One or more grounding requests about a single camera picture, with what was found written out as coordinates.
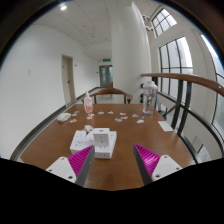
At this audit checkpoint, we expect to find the white paper sheet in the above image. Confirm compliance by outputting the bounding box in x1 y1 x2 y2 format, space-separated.
157 120 175 132

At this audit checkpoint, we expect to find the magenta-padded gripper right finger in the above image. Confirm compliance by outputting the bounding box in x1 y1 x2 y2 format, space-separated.
133 143 184 186

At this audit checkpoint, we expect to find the tall gridded window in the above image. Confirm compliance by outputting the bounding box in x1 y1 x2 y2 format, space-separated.
158 36 194 101

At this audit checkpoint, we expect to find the clear bottle with orange label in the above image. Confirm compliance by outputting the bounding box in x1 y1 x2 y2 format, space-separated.
83 90 94 114

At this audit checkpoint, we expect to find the small gridded window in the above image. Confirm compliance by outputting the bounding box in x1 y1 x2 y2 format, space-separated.
151 8 178 38

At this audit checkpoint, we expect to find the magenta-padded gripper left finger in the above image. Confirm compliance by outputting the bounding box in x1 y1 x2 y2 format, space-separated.
45 145 96 188

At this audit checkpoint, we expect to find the wooden chair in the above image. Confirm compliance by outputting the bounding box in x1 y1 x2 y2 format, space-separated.
89 87 134 105

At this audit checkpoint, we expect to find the wide glass window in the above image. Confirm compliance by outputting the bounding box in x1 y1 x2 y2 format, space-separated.
199 33 224 134

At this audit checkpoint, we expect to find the clear plastic water bottle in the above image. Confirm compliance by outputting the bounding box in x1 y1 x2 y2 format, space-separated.
142 80 159 116

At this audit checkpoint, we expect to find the wooden handrail with black posts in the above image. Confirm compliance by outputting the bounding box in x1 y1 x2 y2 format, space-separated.
140 72 224 164

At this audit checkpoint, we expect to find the white computer mouse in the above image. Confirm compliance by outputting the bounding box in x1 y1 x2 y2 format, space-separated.
56 112 72 123

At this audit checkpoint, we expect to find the glazed double door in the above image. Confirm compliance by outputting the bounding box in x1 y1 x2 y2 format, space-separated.
98 64 114 89

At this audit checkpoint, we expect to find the beige single door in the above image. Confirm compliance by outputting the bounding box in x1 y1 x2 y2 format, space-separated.
60 54 77 106

